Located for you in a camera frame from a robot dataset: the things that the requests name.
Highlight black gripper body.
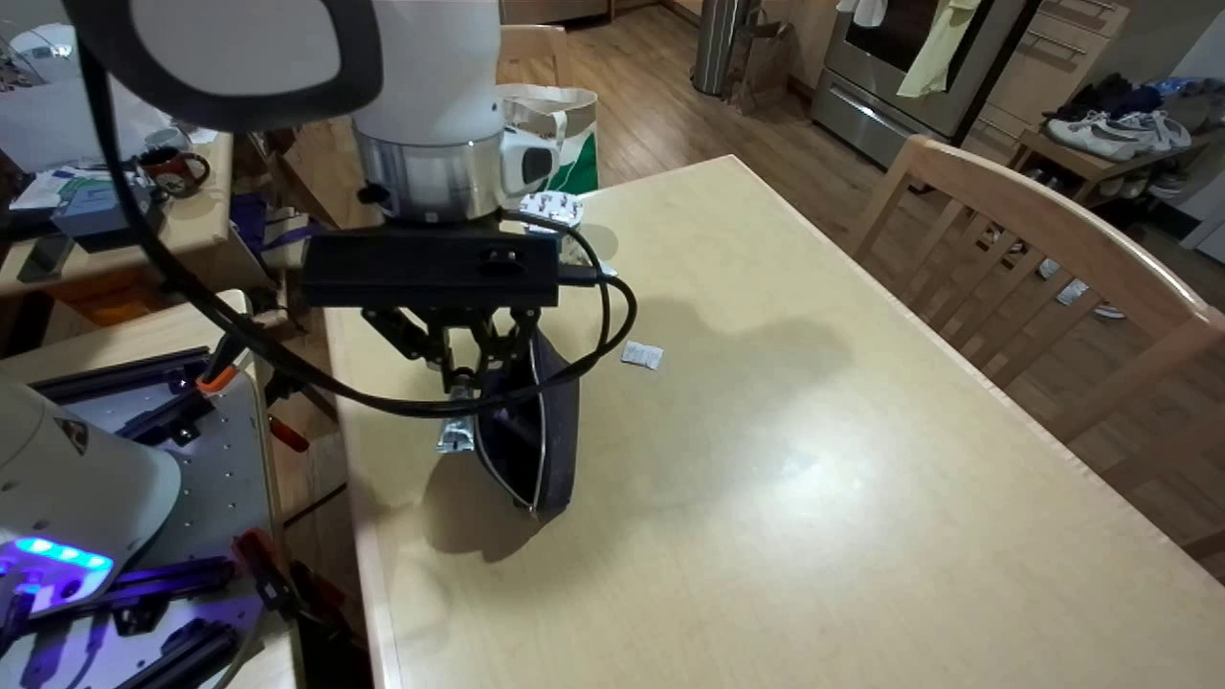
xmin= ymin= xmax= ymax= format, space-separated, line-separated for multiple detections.
xmin=412 ymin=303 xmax=511 ymax=366

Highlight black zipper pouch bag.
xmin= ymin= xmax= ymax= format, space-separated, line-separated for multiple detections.
xmin=461 ymin=326 xmax=585 ymax=519

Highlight blue white clutter bag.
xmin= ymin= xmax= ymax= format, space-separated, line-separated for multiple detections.
xmin=225 ymin=124 xmax=316 ymax=258

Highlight brown paper bag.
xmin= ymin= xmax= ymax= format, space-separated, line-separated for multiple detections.
xmin=738 ymin=15 xmax=803 ymax=105

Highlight small white packet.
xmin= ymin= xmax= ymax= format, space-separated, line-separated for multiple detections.
xmin=617 ymin=338 xmax=668 ymax=373

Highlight orange black clamp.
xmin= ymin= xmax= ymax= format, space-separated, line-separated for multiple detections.
xmin=186 ymin=308 xmax=344 ymax=460
xmin=225 ymin=528 xmax=375 ymax=654

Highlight grey mounting plate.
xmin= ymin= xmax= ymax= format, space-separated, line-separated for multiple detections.
xmin=22 ymin=341 xmax=306 ymax=689

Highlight wooden side desk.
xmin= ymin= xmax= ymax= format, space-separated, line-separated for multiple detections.
xmin=0 ymin=124 xmax=246 ymax=304

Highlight beige robot stand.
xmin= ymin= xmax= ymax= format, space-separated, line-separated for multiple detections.
xmin=0 ymin=286 xmax=311 ymax=689

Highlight wooden chair solid backrest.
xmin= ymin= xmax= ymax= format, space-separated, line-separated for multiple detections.
xmin=494 ymin=19 xmax=572 ymax=86

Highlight teal book stack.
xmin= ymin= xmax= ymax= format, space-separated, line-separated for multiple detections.
xmin=47 ymin=169 xmax=145 ymax=248

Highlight stainless trash can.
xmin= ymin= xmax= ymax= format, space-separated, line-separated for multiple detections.
xmin=688 ymin=0 xmax=756 ymax=99

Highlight black phone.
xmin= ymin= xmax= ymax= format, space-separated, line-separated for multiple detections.
xmin=15 ymin=225 xmax=84 ymax=286

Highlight grey flat box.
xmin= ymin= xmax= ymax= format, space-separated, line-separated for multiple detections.
xmin=0 ymin=53 xmax=174 ymax=174

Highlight stainless steel oven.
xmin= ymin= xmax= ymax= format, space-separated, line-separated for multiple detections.
xmin=806 ymin=0 xmax=1043 ymax=173

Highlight white round object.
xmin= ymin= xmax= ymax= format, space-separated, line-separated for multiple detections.
xmin=4 ymin=19 xmax=91 ymax=67

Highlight white hanging cloth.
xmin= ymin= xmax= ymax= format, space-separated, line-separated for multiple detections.
xmin=835 ymin=0 xmax=890 ymax=33

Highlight yellow hanging towel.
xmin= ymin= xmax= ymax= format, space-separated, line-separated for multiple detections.
xmin=890 ymin=0 xmax=988 ymax=103

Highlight wooden chair slatted backrest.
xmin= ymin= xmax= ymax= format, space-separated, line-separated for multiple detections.
xmin=840 ymin=128 xmax=1225 ymax=452

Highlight wooden shoe rack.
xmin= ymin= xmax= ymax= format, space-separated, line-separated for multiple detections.
xmin=1007 ymin=124 xmax=1201 ymax=210

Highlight wooden drawer cabinet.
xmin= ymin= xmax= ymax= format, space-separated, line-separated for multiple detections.
xmin=959 ymin=0 xmax=1134 ymax=164

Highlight white sneaker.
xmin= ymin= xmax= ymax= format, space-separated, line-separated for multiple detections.
xmin=1042 ymin=113 xmax=1152 ymax=169
xmin=1111 ymin=105 xmax=1196 ymax=156

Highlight dark shoes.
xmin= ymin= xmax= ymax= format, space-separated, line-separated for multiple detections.
xmin=1066 ymin=72 xmax=1166 ymax=124

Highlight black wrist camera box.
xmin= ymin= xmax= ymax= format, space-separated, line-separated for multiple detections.
xmin=299 ymin=223 xmax=561 ymax=308

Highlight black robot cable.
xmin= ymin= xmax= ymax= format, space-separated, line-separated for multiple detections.
xmin=68 ymin=21 xmax=644 ymax=420

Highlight black coiled cable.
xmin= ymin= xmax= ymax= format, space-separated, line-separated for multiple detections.
xmin=136 ymin=146 xmax=218 ymax=202

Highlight black rail bar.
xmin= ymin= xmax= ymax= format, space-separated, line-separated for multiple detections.
xmin=31 ymin=343 xmax=214 ymax=405

